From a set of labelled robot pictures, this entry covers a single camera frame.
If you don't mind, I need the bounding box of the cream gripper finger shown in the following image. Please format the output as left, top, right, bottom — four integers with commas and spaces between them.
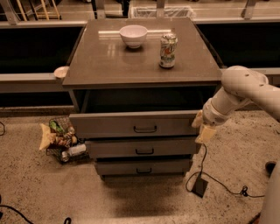
192, 110, 203, 128
195, 124, 216, 144

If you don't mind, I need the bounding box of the grey top drawer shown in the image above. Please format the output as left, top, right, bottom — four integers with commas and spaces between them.
69, 110, 199, 138

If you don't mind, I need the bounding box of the grey drawer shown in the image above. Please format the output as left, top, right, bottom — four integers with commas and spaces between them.
95, 158, 193, 176
86, 136, 200, 158
69, 110, 199, 138

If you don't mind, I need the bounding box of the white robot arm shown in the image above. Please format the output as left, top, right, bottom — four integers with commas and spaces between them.
192, 66, 280, 224

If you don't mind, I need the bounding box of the grey bottom drawer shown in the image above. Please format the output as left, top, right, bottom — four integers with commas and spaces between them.
95, 158, 193, 176

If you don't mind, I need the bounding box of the grey drawer cabinet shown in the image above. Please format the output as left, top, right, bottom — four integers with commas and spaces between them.
62, 17, 223, 182

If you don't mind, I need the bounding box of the grey middle drawer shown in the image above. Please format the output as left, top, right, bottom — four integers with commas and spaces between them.
86, 136, 200, 158

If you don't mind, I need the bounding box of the black floor box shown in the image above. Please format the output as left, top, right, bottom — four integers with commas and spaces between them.
192, 173, 208, 198

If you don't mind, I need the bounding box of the green white soda can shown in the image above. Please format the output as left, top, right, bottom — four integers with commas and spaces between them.
159, 32, 178, 68

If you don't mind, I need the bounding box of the white bowl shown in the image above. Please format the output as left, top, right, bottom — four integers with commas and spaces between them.
119, 24, 148, 48

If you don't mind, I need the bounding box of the white bottle in basket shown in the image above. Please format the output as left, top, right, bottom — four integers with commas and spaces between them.
67, 143, 86, 157

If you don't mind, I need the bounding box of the green snack bag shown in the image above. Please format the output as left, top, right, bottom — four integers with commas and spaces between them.
49, 120, 65, 134

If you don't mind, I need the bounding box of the yellow chip bag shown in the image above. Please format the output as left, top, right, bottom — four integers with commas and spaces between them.
38, 122, 73, 151

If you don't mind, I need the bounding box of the black floor cable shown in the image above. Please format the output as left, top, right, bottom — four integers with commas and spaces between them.
185, 143, 266, 199

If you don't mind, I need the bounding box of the white wire crate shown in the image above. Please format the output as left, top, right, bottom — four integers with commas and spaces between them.
129, 6, 195, 18

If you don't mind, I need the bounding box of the black wire basket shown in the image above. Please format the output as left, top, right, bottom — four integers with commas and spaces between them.
46, 116, 89, 164

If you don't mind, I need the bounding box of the black cable left corner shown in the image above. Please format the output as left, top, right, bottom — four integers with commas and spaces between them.
0, 193, 73, 224

